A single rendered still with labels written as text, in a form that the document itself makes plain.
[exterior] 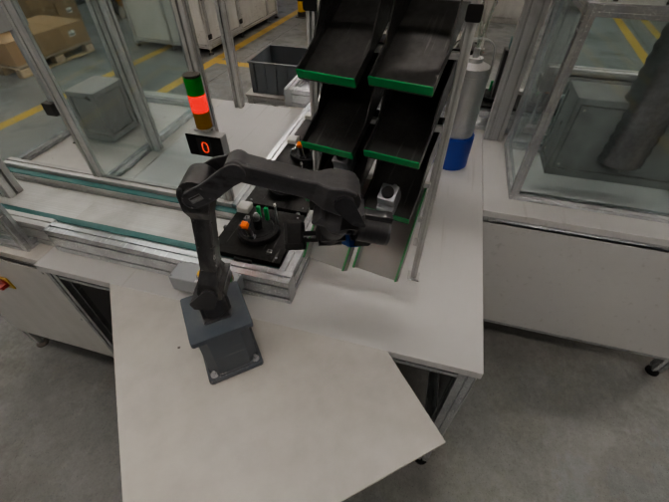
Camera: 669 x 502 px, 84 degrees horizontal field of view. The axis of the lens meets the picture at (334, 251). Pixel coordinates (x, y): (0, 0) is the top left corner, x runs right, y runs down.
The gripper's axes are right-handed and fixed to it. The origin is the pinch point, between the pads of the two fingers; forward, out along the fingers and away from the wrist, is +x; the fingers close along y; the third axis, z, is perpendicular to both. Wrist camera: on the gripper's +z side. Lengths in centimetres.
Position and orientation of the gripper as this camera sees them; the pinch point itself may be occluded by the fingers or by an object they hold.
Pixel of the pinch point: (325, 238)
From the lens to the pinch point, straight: 84.0
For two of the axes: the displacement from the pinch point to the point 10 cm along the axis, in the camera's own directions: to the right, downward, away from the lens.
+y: -9.8, 0.5, -1.8
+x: -1.6, 1.7, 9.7
